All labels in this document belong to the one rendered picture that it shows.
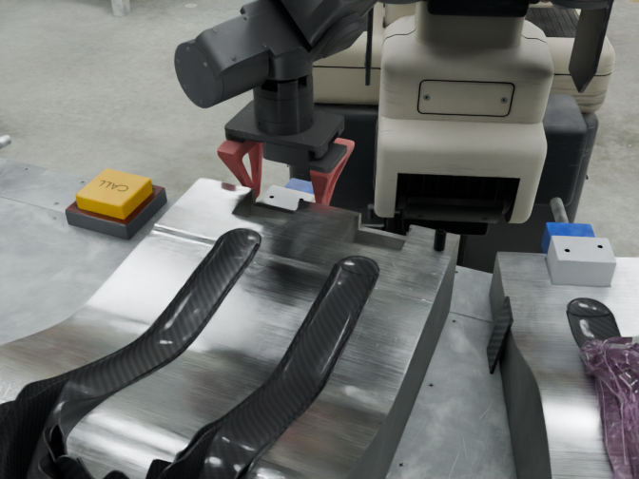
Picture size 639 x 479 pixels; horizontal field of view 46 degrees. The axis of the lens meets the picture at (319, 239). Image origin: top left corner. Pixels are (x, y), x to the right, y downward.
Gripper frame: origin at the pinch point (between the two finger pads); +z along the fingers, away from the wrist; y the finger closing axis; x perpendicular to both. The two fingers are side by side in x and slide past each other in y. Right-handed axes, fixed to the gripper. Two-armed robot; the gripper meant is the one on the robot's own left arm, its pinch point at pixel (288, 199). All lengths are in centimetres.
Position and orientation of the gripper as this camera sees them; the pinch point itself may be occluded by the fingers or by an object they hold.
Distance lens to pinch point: 78.3
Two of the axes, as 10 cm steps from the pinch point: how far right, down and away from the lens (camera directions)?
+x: 3.9, -5.6, 7.3
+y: 9.2, 2.3, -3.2
